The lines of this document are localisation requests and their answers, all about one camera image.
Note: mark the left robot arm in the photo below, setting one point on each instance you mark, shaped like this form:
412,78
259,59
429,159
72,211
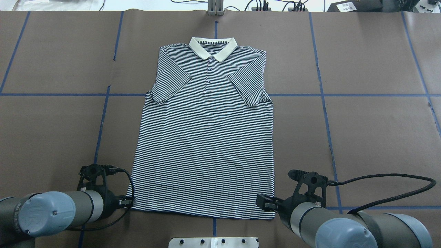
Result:
46,214

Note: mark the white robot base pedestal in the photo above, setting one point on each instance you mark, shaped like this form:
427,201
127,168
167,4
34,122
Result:
214,242

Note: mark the navy white striped polo shirt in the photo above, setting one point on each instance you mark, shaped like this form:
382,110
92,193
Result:
205,144

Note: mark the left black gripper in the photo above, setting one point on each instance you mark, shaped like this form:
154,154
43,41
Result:
111,201

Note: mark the aluminium frame post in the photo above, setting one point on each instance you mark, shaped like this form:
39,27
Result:
215,8

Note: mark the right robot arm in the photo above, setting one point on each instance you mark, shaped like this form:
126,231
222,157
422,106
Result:
321,228

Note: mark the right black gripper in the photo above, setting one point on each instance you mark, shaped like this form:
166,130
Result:
283,206

